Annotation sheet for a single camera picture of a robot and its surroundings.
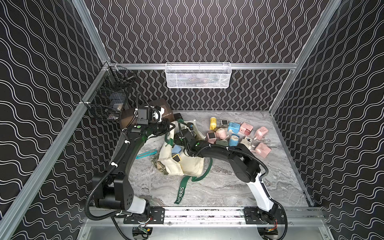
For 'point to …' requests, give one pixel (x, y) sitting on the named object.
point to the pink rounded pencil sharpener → (261, 133)
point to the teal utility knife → (152, 152)
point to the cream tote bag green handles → (190, 165)
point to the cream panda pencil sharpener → (247, 141)
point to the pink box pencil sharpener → (246, 128)
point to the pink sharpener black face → (211, 137)
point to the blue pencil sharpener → (234, 127)
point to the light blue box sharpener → (176, 149)
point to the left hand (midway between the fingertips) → (174, 122)
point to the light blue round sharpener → (233, 141)
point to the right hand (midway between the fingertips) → (178, 136)
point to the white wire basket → (198, 75)
